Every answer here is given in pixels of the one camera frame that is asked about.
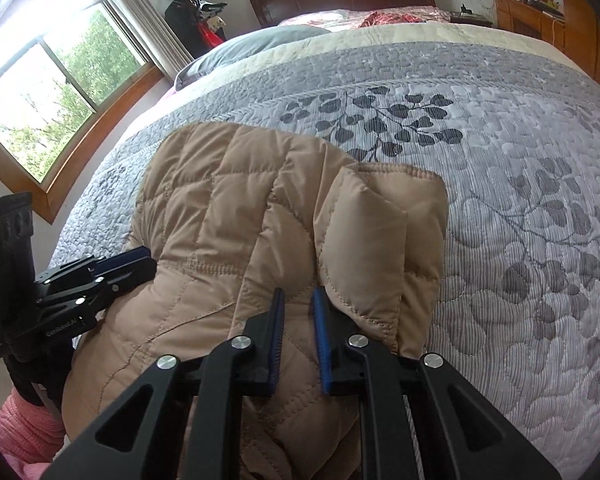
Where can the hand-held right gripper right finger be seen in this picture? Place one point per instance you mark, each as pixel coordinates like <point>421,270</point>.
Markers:
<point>322,350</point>

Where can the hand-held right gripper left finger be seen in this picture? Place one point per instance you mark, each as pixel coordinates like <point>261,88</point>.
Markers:
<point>276,350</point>

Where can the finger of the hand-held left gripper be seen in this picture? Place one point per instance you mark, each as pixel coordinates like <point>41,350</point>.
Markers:
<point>135,272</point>
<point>125,258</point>

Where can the tan quilted jacket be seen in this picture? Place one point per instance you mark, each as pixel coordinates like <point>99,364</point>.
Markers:
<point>215,210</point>

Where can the person's left forearm pink sleeve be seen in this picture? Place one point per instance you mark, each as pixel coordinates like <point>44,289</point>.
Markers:
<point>20,440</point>

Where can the person's left hand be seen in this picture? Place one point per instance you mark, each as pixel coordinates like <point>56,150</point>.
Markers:
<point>40,375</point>

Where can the wooden framed window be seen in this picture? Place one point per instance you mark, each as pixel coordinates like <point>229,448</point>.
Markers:
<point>55,85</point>

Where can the beige curtain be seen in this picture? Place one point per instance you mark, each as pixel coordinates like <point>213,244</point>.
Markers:
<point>155,25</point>

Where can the red hanging bag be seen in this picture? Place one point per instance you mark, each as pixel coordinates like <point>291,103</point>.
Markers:
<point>212,37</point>

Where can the grey pillow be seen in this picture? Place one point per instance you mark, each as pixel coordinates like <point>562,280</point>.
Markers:
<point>250,47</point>

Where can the grey leaf-print quilt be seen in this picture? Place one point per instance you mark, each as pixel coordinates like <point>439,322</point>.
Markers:
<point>505,160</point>

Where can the pink floral bedsheet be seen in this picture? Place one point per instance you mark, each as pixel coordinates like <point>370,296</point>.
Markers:
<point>310,19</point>

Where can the red patterned cloth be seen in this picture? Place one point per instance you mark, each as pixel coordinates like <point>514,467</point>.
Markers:
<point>380,20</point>

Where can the dark nightstand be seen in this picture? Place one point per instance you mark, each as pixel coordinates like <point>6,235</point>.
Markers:
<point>472,20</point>

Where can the light wooden cabinet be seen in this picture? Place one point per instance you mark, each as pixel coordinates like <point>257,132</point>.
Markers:
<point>525,22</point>

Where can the tall wooden wardrobe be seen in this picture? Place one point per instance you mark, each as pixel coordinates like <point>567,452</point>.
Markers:
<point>582,30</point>

